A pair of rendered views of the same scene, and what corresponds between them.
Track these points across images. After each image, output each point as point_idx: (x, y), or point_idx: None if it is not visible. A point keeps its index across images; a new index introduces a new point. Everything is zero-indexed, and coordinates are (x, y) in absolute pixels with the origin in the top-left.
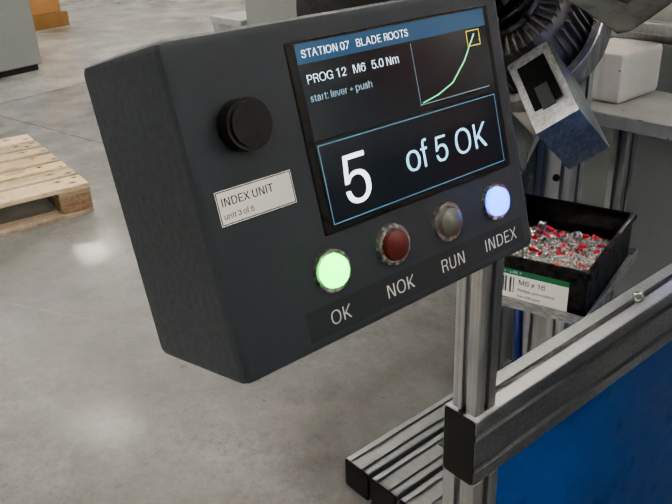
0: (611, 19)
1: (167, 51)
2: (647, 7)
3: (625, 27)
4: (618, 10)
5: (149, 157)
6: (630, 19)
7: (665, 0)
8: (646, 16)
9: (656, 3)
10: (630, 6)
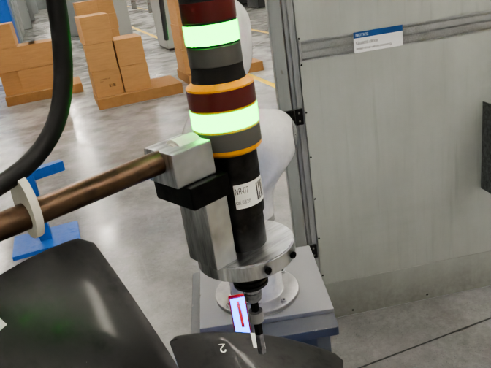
0: (336, 363)
1: None
2: (305, 347)
3: (335, 355)
4: (323, 362)
5: None
6: (326, 353)
7: (287, 340)
8: (314, 346)
9: (295, 344)
10: (312, 356)
